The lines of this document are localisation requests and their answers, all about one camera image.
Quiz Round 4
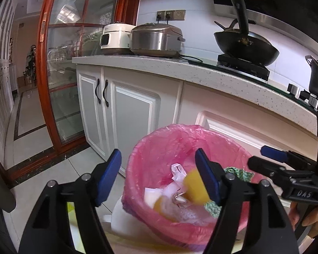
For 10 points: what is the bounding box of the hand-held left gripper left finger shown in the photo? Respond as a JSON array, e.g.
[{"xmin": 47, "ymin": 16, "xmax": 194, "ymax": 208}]
[{"xmin": 18, "ymin": 149, "xmax": 122, "ymax": 254}]

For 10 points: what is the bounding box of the black gas stove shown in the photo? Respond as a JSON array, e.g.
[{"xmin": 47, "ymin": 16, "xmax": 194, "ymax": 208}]
[{"xmin": 188, "ymin": 54, "xmax": 318, "ymax": 112}]

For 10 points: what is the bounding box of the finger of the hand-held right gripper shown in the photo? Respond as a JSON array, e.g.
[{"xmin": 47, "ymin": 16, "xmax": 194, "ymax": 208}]
[
  {"xmin": 247, "ymin": 156, "xmax": 315, "ymax": 189},
  {"xmin": 260, "ymin": 145, "xmax": 318, "ymax": 170}
]

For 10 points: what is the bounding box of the black wok with lid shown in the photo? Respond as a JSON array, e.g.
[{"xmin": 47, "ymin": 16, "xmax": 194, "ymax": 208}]
[{"xmin": 213, "ymin": 0, "xmax": 280, "ymax": 66}]

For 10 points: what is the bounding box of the white rice cooker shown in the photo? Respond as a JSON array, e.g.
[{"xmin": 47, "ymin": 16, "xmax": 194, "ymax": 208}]
[{"xmin": 99, "ymin": 21, "xmax": 134, "ymax": 56}]

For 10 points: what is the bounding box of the white cabinet drawer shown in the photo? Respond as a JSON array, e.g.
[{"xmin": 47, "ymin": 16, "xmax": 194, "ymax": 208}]
[{"xmin": 195, "ymin": 110, "xmax": 318, "ymax": 170}]

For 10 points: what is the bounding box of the yellow sponge with white pad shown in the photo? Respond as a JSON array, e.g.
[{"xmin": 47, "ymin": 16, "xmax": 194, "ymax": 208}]
[{"xmin": 152, "ymin": 194, "xmax": 183, "ymax": 221}]

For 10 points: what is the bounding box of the white hallway cupboard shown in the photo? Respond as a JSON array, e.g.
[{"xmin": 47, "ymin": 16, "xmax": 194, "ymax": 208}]
[{"xmin": 0, "ymin": 0, "xmax": 18, "ymax": 143}]

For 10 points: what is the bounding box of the bin with pink bag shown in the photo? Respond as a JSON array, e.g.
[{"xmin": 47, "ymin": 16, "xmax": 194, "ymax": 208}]
[{"xmin": 111, "ymin": 123, "xmax": 265, "ymax": 252}]

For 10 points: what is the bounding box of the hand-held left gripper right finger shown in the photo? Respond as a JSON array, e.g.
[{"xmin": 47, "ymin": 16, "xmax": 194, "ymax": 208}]
[{"xmin": 195, "ymin": 148, "xmax": 300, "ymax": 254}]

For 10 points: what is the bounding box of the black power cable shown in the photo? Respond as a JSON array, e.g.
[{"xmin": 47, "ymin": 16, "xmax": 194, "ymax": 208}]
[{"xmin": 179, "ymin": 54, "xmax": 203, "ymax": 64}]

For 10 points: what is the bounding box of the white foam fruit net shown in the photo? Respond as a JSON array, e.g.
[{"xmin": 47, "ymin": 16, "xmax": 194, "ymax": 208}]
[{"xmin": 172, "ymin": 205, "xmax": 212, "ymax": 224}]

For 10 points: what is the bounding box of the white base cabinet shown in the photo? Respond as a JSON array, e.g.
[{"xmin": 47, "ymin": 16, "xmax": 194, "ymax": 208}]
[{"xmin": 75, "ymin": 65, "xmax": 318, "ymax": 180}]

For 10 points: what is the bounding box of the glass sliding door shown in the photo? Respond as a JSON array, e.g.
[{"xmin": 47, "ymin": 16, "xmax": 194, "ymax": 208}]
[{"xmin": 46, "ymin": 0, "xmax": 128, "ymax": 143}]

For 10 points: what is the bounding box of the red wooden door frame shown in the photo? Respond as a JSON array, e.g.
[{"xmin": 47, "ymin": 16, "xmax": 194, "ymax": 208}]
[{"xmin": 0, "ymin": 0, "xmax": 144, "ymax": 188}]

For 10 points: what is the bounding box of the person's right hand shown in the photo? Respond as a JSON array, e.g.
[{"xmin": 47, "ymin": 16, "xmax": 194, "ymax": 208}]
[{"xmin": 289, "ymin": 202, "xmax": 318, "ymax": 239}]

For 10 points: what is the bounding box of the green wavy striped cloth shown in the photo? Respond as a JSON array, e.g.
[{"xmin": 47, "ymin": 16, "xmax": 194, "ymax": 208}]
[{"xmin": 203, "ymin": 166, "xmax": 255, "ymax": 217}]

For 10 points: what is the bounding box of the speckled stone countertop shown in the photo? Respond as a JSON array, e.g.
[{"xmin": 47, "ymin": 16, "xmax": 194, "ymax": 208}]
[{"xmin": 71, "ymin": 54, "xmax": 318, "ymax": 138}]

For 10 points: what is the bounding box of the white foam block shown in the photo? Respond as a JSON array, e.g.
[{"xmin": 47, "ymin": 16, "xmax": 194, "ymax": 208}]
[{"xmin": 144, "ymin": 186, "xmax": 173, "ymax": 207}]

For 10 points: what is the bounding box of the silver pressure cooker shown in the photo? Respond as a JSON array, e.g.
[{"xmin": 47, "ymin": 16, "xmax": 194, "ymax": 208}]
[{"xmin": 129, "ymin": 22, "xmax": 186, "ymax": 58}]

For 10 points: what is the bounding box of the wall power socket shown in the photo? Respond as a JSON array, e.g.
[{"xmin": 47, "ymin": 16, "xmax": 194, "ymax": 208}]
[{"xmin": 156, "ymin": 9, "xmax": 186, "ymax": 22}]

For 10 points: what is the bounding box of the green potted plant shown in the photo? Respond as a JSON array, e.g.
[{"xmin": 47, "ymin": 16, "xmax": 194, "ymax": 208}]
[{"xmin": 22, "ymin": 45, "xmax": 38, "ymax": 86}]

